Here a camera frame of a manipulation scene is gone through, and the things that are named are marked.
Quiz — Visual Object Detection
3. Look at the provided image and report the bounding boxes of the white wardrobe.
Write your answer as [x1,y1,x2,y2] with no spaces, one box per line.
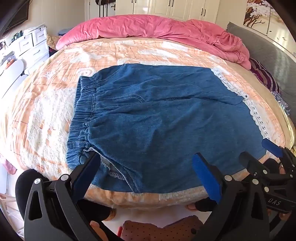
[84,0,220,24]

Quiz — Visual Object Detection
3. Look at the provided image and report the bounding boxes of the black television screen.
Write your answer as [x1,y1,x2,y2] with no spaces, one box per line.
[0,0,31,36]

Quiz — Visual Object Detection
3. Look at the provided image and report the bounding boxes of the person's right leg black trousers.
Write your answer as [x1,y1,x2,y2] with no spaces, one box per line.
[185,198,216,212]

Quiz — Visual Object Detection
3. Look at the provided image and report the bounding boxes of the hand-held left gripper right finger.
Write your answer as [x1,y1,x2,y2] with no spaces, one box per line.
[192,152,270,241]

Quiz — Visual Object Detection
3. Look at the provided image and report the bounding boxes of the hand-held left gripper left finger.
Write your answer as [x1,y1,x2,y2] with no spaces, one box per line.
[24,152,101,241]

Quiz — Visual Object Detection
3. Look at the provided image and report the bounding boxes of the brown dotted slipper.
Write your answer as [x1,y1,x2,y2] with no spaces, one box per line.
[121,215,204,241]

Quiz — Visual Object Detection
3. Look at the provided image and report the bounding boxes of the blue floral cloth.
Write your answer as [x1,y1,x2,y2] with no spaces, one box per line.
[271,91,291,114]

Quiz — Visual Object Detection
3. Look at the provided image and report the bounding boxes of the white chest of drawers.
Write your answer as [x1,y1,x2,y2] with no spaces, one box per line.
[0,25,50,77]

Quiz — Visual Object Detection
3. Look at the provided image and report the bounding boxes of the purple striped pillow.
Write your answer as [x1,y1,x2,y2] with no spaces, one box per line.
[248,58,281,93]

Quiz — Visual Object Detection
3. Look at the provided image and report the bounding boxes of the peach and white printed blanket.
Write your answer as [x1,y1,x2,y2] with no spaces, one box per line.
[0,37,290,209]

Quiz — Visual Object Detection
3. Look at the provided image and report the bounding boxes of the grey padded headboard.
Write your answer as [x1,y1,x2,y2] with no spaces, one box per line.
[226,22,296,149]

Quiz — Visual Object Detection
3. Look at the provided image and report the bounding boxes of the flower tree wall painting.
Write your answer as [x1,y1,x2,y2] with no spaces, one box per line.
[243,0,296,55]

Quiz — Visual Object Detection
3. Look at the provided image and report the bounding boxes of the pink duvet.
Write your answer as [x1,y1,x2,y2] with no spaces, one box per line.
[55,15,251,70]

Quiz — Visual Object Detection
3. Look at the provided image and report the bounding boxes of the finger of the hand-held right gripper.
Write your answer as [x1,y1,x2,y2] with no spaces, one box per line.
[239,152,281,186]
[262,138,296,167]

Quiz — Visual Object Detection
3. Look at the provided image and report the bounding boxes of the white chair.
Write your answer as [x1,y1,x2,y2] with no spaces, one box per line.
[0,59,25,99]

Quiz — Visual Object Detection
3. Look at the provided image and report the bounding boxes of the blue denim pants lace hem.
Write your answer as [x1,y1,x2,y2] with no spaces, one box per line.
[66,63,270,193]

